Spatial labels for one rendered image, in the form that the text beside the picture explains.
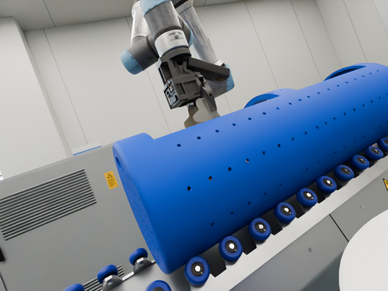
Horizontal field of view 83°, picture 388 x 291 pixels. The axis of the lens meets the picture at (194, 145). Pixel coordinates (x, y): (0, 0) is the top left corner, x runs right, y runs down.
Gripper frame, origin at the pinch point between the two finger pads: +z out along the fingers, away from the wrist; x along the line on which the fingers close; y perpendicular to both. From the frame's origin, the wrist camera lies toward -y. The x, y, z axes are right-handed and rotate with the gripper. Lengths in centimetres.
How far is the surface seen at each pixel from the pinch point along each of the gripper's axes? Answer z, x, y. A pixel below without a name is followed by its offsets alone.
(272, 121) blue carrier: 3.0, 11.6, -7.6
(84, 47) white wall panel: -183, -281, -16
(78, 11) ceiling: -219, -257, -23
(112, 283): 24.4, -10.5, 33.4
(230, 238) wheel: 20.6, 9.0, 10.4
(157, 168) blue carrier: 2.8, 11.6, 19.1
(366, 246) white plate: 14.5, 34.6, 10.5
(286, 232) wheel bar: 25.6, 10.2, -1.4
